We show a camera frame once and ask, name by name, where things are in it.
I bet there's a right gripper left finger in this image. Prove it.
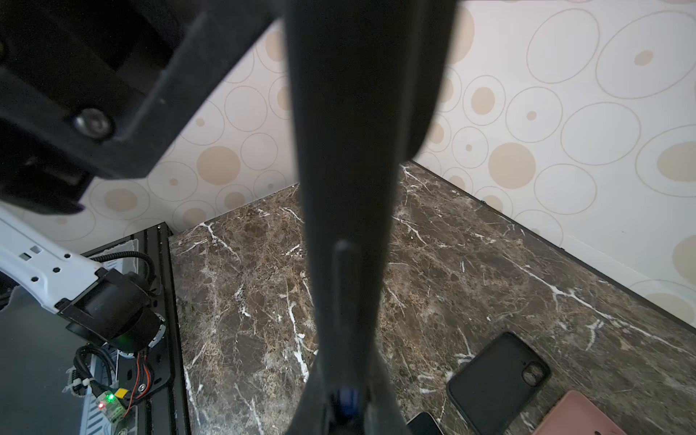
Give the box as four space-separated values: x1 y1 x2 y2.
286 374 332 435

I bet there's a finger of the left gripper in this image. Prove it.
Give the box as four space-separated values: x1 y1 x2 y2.
404 0 458 161

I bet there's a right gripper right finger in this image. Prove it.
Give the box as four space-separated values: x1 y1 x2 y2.
364 353 411 435

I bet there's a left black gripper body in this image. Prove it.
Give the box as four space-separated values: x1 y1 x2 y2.
1 1 276 215

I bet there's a black phone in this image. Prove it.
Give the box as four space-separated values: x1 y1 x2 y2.
282 0 436 422
407 411 443 435

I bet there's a black phone case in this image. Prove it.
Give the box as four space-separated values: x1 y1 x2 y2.
446 332 552 435

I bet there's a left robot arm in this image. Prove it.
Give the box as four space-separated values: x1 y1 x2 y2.
1 1 457 353

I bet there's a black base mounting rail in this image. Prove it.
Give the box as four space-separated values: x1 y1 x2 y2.
80 223 191 434

